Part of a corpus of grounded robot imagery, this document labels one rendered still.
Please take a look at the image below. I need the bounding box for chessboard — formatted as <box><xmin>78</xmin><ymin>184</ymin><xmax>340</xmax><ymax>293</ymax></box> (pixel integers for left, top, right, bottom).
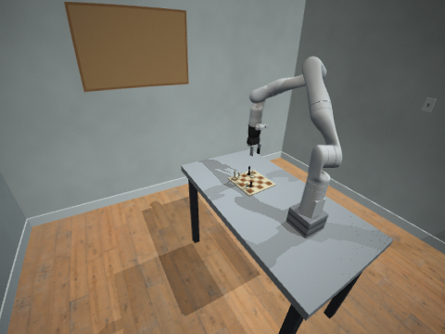
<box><xmin>228</xmin><ymin>170</ymin><xmax>276</xmax><ymax>196</ymax></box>

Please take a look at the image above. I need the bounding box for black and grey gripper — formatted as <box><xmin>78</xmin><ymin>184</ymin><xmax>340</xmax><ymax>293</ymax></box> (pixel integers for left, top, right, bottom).
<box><xmin>247</xmin><ymin>117</ymin><xmax>269</xmax><ymax>156</ymax></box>

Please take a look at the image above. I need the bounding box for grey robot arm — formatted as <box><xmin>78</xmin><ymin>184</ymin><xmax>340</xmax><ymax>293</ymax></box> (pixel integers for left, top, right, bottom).
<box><xmin>249</xmin><ymin>57</ymin><xmax>342</xmax><ymax>218</ymax></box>

